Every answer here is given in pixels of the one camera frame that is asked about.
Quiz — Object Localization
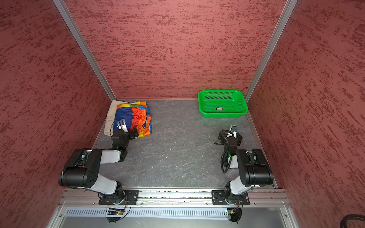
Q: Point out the multicolour shorts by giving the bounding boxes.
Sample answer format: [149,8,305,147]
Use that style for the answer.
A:
[113,101,152,138]

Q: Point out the left circuit board with wires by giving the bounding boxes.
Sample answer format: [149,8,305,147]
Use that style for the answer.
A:
[106,197,132,223]

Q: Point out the right circuit board with wires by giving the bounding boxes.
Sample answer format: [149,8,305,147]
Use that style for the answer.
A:
[227,201,242,223]

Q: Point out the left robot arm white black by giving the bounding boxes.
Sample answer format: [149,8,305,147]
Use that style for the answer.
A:
[58,127,139,205]

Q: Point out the aluminium corner post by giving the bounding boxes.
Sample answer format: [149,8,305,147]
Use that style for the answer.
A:
[53,0,117,100]
[245,0,298,103]

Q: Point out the green plastic basket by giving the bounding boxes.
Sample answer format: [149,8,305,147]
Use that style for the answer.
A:
[198,90,249,118]

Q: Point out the beige shorts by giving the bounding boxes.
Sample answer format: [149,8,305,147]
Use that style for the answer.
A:
[104,100,125,136]

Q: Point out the slotted cable duct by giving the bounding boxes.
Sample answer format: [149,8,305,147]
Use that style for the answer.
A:
[65,207,228,220]

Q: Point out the black cable bottom right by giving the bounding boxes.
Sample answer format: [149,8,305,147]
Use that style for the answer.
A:
[340,213,365,228]

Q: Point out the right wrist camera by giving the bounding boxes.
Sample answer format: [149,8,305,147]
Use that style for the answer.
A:
[230,125,238,133]

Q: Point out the left aluminium corner post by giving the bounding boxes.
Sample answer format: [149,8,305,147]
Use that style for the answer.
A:
[53,0,117,100]

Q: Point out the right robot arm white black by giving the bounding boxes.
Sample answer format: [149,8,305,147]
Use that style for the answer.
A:
[212,128,274,206]

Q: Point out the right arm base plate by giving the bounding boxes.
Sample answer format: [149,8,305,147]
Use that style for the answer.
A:
[212,190,250,206]

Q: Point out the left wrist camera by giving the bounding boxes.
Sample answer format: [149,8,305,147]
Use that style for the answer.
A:
[116,119,128,133]

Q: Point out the right aluminium corner post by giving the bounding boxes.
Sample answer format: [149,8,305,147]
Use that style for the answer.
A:
[245,0,298,103]

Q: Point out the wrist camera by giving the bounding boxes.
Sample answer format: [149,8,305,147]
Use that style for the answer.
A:
[230,125,238,133]
[116,119,128,133]

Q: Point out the circuit board with wires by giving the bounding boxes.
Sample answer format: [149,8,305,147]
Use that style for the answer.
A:
[227,201,242,223]
[106,197,132,223]

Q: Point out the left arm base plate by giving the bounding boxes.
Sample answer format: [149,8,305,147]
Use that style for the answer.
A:
[98,190,140,206]

